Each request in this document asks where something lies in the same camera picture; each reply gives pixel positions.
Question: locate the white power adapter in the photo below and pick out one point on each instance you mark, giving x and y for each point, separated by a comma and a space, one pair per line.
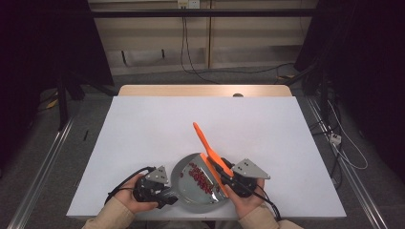
335, 139

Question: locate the white table mat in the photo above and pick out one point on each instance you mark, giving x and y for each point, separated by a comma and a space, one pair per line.
203, 120

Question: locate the grey dustpan with orange edge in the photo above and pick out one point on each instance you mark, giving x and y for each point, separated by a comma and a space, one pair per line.
187, 197

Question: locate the dark curtain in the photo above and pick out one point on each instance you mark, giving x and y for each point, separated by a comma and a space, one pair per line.
41, 47
366, 63

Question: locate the black horizontal metal bar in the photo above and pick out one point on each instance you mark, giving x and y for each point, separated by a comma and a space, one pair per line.
203, 13

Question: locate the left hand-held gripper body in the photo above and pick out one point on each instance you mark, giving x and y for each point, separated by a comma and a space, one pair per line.
157, 176

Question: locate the person's right hand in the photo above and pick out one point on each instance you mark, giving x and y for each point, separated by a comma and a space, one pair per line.
250, 205

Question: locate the wooden table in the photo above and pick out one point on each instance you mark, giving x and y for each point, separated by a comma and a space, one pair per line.
191, 90

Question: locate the black metal stand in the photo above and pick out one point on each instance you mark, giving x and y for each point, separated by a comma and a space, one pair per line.
62, 101

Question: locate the white wall socket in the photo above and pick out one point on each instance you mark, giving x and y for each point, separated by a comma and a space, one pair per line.
187, 3

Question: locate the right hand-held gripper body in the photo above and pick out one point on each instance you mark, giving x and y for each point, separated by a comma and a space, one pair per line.
248, 170

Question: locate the group of red kidney beans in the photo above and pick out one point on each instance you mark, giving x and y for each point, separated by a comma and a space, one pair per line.
200, 178

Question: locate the dark round table knob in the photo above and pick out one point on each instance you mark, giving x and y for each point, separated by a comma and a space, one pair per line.
238, 94

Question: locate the orange brush with grey bristles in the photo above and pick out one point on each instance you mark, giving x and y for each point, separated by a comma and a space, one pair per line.
203, 140

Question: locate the person's left hand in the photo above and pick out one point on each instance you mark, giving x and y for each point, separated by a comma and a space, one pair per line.
127, 197

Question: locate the aluminium floor rail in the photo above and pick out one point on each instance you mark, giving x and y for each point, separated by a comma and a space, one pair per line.
41, 178
359, 191

